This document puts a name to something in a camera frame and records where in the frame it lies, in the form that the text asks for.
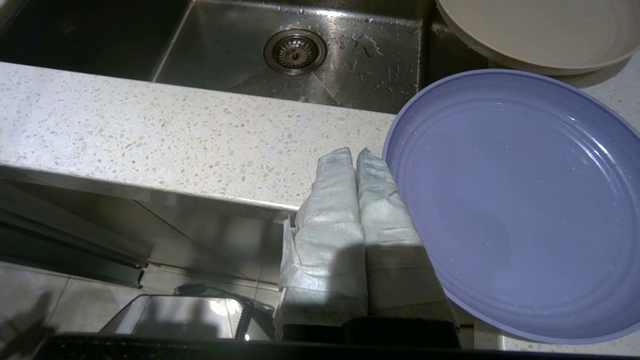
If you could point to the stainless steel sink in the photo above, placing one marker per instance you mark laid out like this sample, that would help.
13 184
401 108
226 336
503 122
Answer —
225 55

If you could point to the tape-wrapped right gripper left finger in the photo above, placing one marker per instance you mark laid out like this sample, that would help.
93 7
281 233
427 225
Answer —
325 240

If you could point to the shiny metal robot base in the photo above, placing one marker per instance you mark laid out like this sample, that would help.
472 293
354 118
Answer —
175 317

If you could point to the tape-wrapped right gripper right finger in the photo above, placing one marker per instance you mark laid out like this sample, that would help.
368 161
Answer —
390 260

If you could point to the round metal drain strainer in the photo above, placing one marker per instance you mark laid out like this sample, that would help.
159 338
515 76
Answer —
295 51

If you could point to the purple plastic plate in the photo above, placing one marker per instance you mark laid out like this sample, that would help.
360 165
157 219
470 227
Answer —
525 210

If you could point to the steel under-counter cabinet front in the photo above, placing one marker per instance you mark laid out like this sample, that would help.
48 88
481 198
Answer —
175 235

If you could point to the beige plastic plate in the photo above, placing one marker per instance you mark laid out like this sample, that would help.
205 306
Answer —
545 30

